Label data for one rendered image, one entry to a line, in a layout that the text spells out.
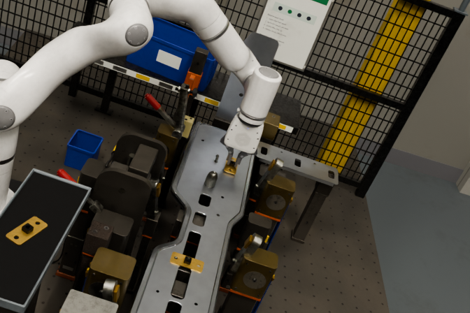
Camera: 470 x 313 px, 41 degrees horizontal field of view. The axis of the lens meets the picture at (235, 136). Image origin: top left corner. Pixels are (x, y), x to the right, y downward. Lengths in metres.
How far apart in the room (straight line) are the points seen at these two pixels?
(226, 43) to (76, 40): 0.38
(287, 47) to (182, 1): 0.84
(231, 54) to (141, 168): 0.40
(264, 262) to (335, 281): 0.64
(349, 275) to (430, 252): 1.68
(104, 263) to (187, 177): 0.52
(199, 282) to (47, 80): 0.62
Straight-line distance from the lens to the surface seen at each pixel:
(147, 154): 1.58
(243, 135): 1.88
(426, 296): 3.60
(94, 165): 1.68
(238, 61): 1.70
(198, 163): 1.93
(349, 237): 2.44
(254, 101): 1.80
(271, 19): 2.32
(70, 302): 1.31
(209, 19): 1.63
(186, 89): 1.84
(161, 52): 2.23
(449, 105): 4.39
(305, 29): 2.33
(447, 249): 4.03
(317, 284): 2.18
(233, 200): 1.84
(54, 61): 1.62
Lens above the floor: 2.10
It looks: 31 degrees down
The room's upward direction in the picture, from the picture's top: 21 degrees clockwise
